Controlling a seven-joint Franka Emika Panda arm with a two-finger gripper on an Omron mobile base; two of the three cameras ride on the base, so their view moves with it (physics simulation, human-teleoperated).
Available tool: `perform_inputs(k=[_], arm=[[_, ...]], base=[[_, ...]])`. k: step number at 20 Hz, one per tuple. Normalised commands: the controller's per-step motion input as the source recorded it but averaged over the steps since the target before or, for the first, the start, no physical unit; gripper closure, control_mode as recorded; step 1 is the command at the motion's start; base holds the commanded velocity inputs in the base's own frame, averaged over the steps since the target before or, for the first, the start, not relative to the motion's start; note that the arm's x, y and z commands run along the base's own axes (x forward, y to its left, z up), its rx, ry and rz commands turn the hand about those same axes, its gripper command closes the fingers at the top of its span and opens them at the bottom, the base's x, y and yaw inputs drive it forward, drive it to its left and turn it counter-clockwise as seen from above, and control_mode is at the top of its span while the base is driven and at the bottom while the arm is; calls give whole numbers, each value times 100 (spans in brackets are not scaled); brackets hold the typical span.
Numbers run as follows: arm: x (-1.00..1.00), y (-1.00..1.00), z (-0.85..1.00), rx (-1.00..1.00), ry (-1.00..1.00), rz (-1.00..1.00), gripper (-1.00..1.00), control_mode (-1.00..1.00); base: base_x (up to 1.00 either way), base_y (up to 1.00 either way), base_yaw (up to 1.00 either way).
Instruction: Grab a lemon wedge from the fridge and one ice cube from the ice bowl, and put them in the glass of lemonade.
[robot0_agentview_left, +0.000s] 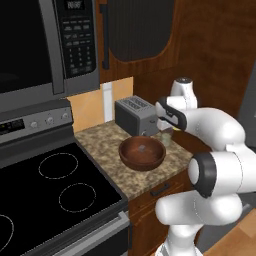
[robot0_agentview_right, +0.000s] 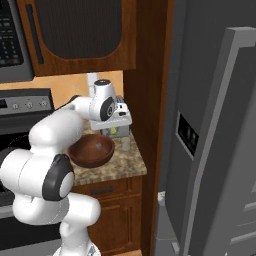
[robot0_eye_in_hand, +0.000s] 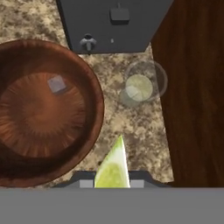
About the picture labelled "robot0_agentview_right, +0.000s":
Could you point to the glass of lemonade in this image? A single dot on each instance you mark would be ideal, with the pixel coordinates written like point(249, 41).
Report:
point(125, 144)

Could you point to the wooden drawer front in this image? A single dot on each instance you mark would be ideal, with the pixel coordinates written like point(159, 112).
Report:
point(128, 186)

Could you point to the round steel stove knob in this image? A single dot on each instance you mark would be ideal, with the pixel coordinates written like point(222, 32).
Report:
point(29, 105)
point(43, 103)
point(15, 106)

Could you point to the tall wooden side panel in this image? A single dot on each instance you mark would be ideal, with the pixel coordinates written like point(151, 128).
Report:
point(146, 83)

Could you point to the wooden base cupboard door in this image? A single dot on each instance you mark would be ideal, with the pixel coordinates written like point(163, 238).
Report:
point(116, 223)

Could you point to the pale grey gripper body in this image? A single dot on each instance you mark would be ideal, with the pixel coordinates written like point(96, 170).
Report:
point(111, 123)

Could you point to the clear ice cube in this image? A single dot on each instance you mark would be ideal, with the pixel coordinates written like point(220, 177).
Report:
point(98, 146)

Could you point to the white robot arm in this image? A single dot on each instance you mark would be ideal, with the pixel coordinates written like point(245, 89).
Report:
point(50, 133)

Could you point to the black and steel stove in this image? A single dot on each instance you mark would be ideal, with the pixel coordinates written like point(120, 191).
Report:
point(20, 123)

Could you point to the brown wooden bowl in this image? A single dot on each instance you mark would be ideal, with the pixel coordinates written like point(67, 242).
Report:
point(87, 156)

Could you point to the grey fridge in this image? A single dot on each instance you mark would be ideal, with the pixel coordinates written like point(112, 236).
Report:
point(186, 83)

